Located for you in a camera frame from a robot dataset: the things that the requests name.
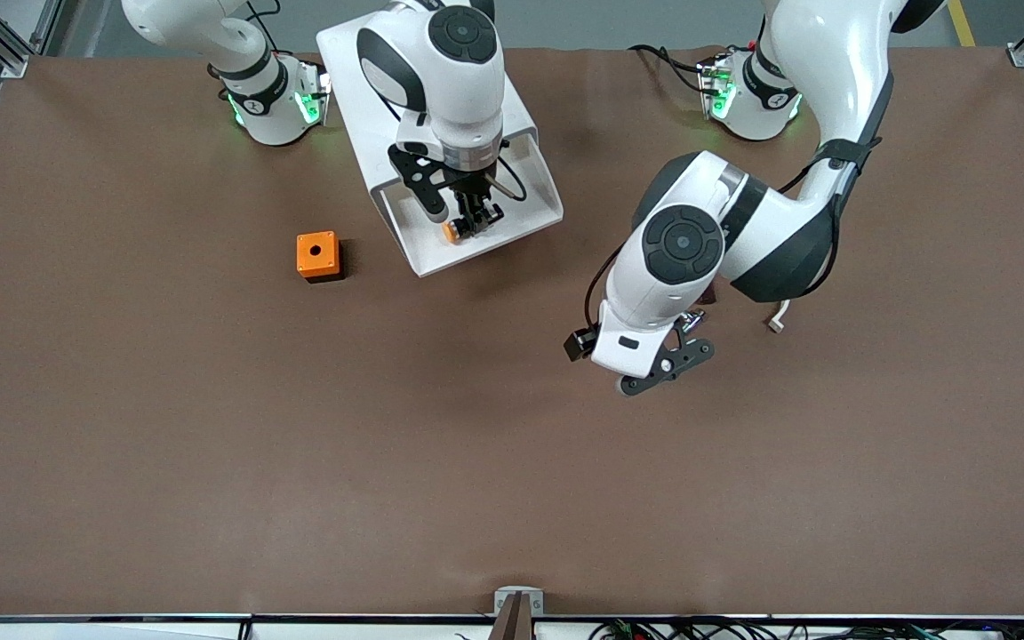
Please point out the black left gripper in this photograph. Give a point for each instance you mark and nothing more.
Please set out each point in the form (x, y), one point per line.
(572, 348)

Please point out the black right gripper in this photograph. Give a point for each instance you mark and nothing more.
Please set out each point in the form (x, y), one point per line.
(471, 192)

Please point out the orange push button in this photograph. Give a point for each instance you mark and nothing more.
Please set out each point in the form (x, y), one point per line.
(452, 232)

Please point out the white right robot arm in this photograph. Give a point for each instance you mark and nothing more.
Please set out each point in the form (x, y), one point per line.
(450, 89)

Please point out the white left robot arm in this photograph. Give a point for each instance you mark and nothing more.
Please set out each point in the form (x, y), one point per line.
(832, 53)

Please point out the small metal connector part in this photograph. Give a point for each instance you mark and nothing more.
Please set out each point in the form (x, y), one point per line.
(697, 320)

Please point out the white curved plastic piece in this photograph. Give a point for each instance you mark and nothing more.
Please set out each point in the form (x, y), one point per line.
(780, 316)

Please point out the orange box with round hole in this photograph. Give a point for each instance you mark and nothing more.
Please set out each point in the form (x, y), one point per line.
(306, 253)

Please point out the brown table mat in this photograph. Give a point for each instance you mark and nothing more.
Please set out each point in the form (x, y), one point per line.
(512, 489)

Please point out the grey metal bracket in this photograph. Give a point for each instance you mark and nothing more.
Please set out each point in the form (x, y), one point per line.
(505, 600)

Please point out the brown upright post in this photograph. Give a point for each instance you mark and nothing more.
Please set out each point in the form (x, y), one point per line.
(516, 624)

